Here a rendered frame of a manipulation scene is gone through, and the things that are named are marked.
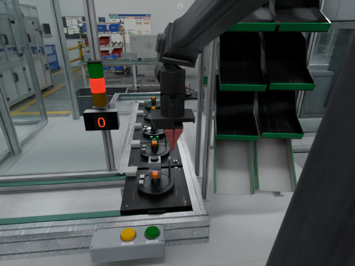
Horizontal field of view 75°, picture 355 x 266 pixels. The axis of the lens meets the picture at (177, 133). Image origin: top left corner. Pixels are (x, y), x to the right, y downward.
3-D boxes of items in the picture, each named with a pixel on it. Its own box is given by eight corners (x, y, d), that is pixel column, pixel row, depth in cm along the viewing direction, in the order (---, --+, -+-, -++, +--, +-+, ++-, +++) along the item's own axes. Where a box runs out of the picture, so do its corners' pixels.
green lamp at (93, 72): (102, 78, 79) (100, 63, 77) (87, 78, 78) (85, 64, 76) (105, 76, 83) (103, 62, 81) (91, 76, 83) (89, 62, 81)
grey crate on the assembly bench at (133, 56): (137, 60, 577) (137, 53, 570) (121, 60, 574) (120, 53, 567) (138, 58, 604) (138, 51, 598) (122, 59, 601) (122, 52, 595)
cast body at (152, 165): (161, 178, 83) (160, 161, 80) (149, 179, 82) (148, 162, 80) (160, 165, 90) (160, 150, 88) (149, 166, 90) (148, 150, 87)
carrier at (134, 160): (183, 169, 102) (183, 143, 97) (127, 172, 100) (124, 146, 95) (177, 144, 124) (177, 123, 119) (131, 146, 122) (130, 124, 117)
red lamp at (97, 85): (104, 93, 81) (102, 78, 79) (89, 93, 80) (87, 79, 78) (106, 89, 85) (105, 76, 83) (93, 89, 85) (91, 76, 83)
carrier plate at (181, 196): (192, 210, 79) (192, 205, 78) (120, 215, 77) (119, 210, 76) (183, 171, 101) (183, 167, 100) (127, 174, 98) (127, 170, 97)
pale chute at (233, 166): (251, 195, 80) (254, 193, 76) (213, 193, 81) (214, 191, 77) (246, 121, 90) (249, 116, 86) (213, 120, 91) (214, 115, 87)
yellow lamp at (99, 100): (106, 106, 83) (104, 93, 81) (92, 107, 82) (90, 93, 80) (108, 102, 87) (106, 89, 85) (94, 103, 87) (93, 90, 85)
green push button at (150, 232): (159, 240, 67) (159, 235, 66) (145, 241, 67) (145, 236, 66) (158, 229, 71) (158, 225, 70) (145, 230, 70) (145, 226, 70)
